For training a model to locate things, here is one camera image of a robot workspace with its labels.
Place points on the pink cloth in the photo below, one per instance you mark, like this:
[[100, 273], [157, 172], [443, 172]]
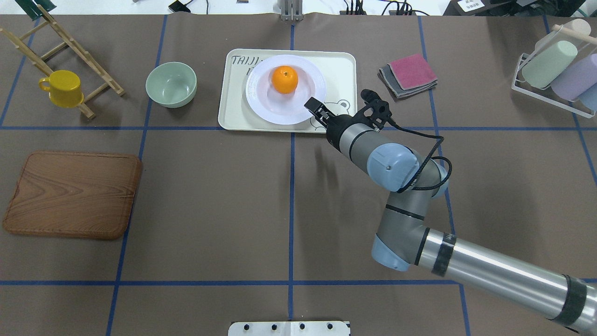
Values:
[[412, 72]]

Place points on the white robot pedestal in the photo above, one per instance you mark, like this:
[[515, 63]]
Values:
[[290, 328]]

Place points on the dark green mug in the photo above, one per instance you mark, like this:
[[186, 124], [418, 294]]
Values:
[[31, 7]]

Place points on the grey cloth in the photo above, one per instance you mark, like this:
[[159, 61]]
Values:
[[390, 81]]

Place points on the cream bear tray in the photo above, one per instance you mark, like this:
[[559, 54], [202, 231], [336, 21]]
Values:
[[234, 113]]

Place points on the white round plate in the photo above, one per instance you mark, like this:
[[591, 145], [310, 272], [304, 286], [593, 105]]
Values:
[[279, 108]]

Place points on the green ceramic bowl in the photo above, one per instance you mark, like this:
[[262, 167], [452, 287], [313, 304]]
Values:
[[172, 84]]

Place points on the purple cup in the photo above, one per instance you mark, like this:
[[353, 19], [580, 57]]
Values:
[[576, 79]]

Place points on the blue cup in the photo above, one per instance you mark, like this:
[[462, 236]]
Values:
[[589, 98]]

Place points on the aluminium frame post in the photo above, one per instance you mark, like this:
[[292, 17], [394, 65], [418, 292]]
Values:
[[291, 10]]

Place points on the white wire cup rack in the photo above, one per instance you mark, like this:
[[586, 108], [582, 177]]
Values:
[[519, 84]]

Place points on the beige cup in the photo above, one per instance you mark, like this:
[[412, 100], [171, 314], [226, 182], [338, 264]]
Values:
[[577, 25]]

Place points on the brown wooden tray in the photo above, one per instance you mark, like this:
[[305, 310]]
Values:
[[74, 195]]

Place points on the orange fruit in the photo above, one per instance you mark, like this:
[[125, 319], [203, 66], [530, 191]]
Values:
[[284, 79]]

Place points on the yellow mug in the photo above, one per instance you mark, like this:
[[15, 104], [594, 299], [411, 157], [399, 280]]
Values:
[[63, 87]]

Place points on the light green cup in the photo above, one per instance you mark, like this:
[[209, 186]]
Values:
[[547, 65]]

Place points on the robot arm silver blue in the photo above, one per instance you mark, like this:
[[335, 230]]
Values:
[[508, 212]]

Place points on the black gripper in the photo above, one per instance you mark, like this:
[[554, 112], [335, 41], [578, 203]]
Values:
[[335, 127]]

